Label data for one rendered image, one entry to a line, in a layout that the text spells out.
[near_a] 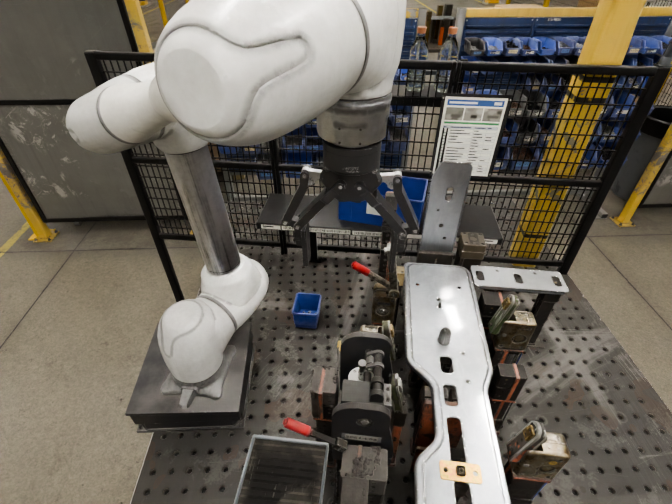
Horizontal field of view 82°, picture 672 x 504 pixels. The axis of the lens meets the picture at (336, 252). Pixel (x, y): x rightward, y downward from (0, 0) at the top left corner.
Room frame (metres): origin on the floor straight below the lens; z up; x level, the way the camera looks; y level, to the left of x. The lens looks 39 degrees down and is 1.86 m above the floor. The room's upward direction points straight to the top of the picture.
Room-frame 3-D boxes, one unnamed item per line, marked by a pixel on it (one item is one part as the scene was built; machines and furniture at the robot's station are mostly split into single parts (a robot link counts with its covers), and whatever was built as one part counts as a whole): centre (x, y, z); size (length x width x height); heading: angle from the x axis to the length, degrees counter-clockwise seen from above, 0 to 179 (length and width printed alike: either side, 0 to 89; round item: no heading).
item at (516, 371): (0.59, -0.46, 0.84); 0.11 x 0.08 x 0.29; 84
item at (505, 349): (0.72, -0.51, 0.87); 0.12 x 0.09 x 0.35; 84
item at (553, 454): (0.38, -0.44, 0.87); 0.12 x 0.09 x 0.35; 84
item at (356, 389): (0.46, -0.06, 0.94); 0.18 x 0.13 x 0.49; 174
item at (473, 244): (1.06, -0.47, 0.88); 0.08 x 0.08 x 0.36; 84
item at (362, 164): (0.48, -0.02, 1.62); 0.08 x 0.07 x 0.09; 84
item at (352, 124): (0.48, -0.02, 1.69); 0.09 x 0.09 x 0.06
